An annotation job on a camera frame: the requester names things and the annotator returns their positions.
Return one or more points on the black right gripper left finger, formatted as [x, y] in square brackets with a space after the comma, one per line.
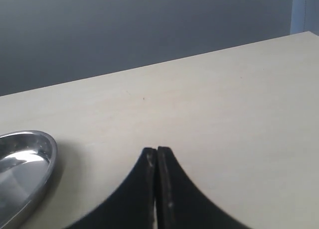
[131, 205]

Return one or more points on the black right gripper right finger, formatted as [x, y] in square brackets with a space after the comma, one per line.
[180, 204]

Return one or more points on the round stainless steel plate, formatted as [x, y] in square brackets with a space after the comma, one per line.
[27, 162]

